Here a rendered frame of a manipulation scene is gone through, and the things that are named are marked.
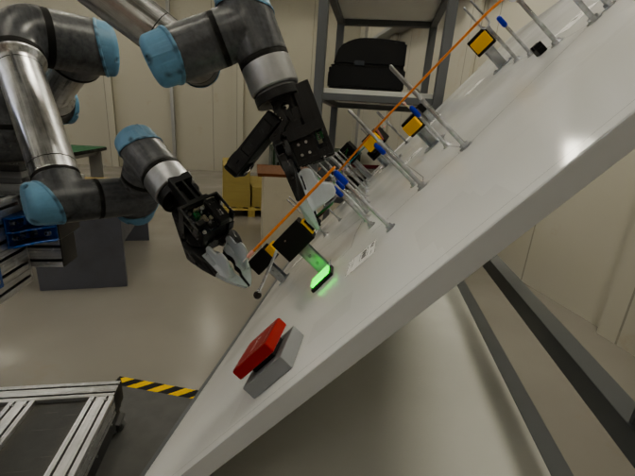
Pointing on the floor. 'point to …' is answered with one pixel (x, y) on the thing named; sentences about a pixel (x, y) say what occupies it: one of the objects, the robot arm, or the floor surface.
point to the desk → (94, 257)
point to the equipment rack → (346, 11)
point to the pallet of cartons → (242, 191)
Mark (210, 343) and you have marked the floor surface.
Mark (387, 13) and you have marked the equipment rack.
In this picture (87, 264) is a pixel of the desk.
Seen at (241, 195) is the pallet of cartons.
